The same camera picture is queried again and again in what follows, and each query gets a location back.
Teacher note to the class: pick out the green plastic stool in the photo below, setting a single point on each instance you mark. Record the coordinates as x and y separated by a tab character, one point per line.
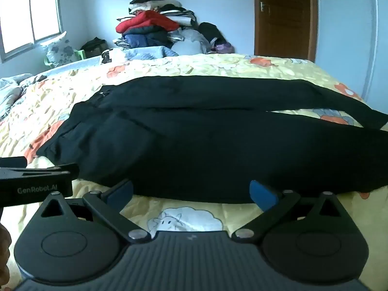
81	54

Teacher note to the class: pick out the person's left hand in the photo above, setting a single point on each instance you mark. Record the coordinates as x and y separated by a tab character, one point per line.
4	251

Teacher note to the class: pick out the black bag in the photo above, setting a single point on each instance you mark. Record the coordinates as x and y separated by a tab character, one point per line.
94	46

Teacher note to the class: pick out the brown wooden door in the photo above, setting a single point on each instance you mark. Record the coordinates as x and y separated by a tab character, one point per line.
285	18

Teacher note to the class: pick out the yellow printed quilt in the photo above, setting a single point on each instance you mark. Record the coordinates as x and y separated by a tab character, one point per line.
188	65

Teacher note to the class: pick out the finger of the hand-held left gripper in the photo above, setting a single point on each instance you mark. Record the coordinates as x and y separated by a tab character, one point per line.
13	162
57	172

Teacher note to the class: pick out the floral pillow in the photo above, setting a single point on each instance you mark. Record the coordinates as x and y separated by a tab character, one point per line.
59	50

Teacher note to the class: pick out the pile of clothes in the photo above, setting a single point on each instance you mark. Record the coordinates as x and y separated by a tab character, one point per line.
157	27

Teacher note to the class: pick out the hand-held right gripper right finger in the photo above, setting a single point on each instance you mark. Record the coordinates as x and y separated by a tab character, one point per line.
262	195

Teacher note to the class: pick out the white wardrobe with decals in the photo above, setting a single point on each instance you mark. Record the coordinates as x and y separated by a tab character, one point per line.
345	21

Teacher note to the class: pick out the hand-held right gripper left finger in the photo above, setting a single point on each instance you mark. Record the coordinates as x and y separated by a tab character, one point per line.
121	194

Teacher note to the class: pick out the window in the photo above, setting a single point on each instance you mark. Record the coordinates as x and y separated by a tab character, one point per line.
27	18

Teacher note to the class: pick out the black pants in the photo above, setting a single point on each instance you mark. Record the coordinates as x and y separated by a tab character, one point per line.
212	145

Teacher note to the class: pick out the crumpled blue grey blanket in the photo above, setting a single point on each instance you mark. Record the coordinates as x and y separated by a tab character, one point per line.
12	94

